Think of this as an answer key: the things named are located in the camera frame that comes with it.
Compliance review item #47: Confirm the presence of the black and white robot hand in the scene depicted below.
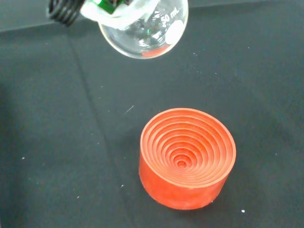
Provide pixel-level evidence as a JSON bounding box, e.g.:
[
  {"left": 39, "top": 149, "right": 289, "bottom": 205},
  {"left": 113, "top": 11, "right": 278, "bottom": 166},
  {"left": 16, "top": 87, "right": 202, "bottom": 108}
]
[{"left": 46, "top": 0, "right": 155, "bottom": 30}]

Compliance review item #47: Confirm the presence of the black bench cloth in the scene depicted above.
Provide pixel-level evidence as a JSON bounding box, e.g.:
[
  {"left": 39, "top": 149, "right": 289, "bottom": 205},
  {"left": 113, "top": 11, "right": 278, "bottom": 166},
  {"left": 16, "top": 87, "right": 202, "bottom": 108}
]
[{"left": 0, "top": 0, "right": 304, "bottom": 228}]

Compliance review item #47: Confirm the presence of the orange stepped flask ring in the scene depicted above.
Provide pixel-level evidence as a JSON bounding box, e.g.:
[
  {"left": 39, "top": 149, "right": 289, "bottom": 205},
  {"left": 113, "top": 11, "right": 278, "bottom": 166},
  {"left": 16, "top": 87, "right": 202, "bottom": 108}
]
[{"left": 138, "top": 108, "right": 238, "bottom": 211}]

